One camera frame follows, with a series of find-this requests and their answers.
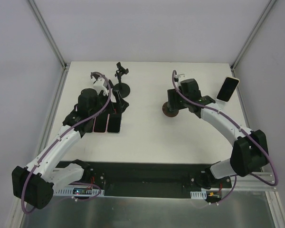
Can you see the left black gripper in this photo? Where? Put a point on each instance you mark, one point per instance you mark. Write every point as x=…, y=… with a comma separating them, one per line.
x=114, y=104

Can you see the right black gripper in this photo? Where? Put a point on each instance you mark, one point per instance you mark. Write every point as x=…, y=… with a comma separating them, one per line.
x=172, y=99

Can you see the brown round-base phone stand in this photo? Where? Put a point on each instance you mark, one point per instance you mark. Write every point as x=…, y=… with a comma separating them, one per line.
x=167, y=112

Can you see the silver-edged phone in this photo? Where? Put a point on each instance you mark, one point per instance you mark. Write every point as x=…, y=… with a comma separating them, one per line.
x=114, y=123

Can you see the black round-base phone stand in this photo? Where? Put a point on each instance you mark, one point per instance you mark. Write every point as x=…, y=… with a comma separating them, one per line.
x=123, y=88

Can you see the pink-case phone front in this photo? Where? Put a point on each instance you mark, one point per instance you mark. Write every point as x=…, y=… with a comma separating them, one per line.
x=100, y=124

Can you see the pink-case phone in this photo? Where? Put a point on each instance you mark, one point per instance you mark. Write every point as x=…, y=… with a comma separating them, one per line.
x=100, y=124
x=227, y=89

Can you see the black phone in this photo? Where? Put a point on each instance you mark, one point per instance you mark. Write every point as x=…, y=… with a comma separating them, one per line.
x=88, y=128

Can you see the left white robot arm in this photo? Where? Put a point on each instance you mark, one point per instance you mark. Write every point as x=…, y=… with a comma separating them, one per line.
x=36, y=183

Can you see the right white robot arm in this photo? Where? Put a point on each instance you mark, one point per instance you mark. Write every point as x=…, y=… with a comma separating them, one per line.
x=249, y=148

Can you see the white phone stand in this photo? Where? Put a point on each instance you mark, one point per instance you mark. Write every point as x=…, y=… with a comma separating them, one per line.
x=221, y=104

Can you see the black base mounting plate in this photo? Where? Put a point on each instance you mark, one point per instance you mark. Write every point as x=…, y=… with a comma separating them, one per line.
x=145, y=180

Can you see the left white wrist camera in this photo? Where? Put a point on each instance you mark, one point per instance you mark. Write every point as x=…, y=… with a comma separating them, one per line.
x=99, y=84

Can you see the right aluminium table rail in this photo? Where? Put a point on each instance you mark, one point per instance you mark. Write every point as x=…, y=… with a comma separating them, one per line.
x=242, y=104

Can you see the right white cable duct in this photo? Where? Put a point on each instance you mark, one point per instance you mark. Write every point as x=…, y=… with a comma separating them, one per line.
x=197, y=195

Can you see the white cable duct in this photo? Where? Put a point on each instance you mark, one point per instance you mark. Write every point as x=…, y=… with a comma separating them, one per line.
x=197, y=195
x=78, y=192

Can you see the left white cable duct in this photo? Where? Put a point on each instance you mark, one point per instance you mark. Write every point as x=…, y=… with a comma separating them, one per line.
x=78, y=192

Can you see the left aluminium frame post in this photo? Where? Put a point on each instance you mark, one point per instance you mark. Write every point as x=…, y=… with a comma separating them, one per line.
x=42, y=23

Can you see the aluminium frame post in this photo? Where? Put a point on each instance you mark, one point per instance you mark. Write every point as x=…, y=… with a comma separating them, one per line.
x=254, y=31
x=42, y=23

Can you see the right aluminium frame post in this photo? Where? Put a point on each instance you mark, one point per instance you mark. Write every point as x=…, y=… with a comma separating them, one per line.
x=254, y=31

